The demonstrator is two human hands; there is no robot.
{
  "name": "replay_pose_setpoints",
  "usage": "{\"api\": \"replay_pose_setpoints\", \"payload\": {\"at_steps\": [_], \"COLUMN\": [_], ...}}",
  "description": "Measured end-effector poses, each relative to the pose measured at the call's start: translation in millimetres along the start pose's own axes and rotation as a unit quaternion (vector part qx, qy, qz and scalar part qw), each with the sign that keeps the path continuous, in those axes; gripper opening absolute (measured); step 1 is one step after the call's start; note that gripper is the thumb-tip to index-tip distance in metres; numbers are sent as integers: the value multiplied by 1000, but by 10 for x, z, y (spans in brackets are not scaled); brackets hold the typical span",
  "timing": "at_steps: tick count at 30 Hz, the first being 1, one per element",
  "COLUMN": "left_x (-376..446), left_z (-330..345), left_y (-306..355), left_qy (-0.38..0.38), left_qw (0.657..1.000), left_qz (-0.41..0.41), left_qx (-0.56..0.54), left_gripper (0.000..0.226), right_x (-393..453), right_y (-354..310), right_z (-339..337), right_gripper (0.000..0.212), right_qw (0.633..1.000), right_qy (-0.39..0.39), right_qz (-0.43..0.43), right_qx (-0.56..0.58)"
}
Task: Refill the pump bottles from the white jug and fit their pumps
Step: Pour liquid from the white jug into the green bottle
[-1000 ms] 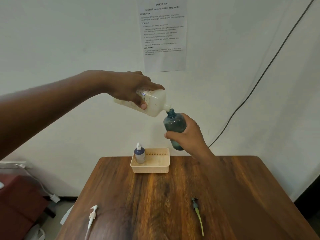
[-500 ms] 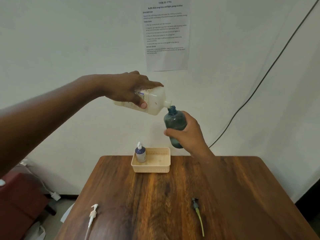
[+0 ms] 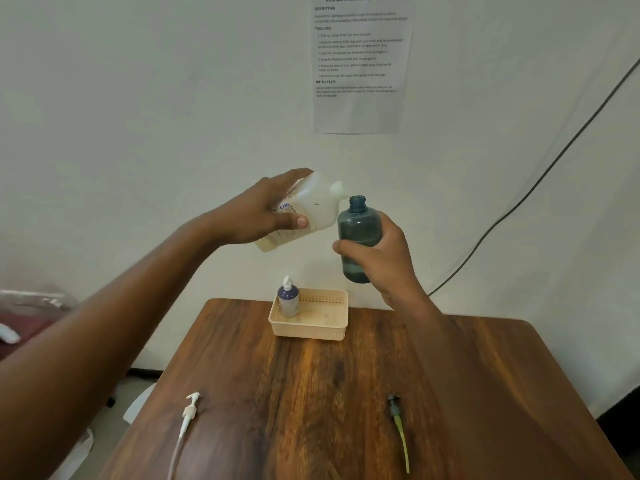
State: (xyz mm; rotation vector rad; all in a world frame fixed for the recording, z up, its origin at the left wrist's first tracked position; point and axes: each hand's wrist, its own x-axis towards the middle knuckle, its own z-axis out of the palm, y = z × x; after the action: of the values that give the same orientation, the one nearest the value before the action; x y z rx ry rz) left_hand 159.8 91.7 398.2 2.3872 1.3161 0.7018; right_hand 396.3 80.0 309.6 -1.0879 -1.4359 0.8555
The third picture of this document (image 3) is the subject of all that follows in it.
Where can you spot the person's left forearm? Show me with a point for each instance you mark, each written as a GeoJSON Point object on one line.
{"type": "Point", "coordinates": [90, 354]}

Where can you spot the maroon sofa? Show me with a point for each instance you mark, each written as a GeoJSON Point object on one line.
{"type": "Point", "coordinates": [25, 327]}

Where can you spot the white plastic bag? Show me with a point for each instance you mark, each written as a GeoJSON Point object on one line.
{"type": "Point", "coordinates": [75, 457]}

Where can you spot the person's right hand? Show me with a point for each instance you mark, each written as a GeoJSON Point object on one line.
{"type": "Point", "coordinates": [390, 264]}

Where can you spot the blue and white bottle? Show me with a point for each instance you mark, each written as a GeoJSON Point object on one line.
{"type": "Point", "coordinates": [288, 302]}

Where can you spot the light blue small object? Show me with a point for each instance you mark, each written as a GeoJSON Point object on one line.
{"type": "Point", "coordinates": [7, 334]}

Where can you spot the dark teal transparent bottle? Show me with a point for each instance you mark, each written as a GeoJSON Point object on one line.
{"type": "Point", "coordinates": [357, 229]}

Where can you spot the white pump head short tube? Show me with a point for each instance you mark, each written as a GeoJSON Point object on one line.
{"type": "Point", "coordinates": [287, 283]}

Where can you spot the printed paper sheet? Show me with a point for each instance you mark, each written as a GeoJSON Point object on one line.
{"type": "Point", "coordinates": [360, 109]}

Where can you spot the white pump head long tube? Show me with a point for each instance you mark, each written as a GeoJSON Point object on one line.
{"type": "Point", "coordinates": [187, 412]}

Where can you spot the person's left hand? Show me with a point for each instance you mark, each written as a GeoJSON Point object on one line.
{"type": "Point", "coordinates": [250, 214]}

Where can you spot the dark pump head yellow tube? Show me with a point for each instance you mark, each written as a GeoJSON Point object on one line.
{"type": "Point", "coordinates": [395, 407]}

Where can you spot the large white soap bottle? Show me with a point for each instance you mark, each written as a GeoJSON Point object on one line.
{"type": "Point", "coordinates": [317, 202]}

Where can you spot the person's right forearm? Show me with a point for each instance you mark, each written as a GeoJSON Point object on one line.
{"type": "Point", "coordinates": [440, 354]}

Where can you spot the beige plastic basket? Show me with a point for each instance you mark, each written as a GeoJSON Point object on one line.
{"type": "Point", "coordinates": [322, 314]}

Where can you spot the white sheet on floor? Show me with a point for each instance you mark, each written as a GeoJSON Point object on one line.
{"type": "Point", "coordinates": [137, 402]}

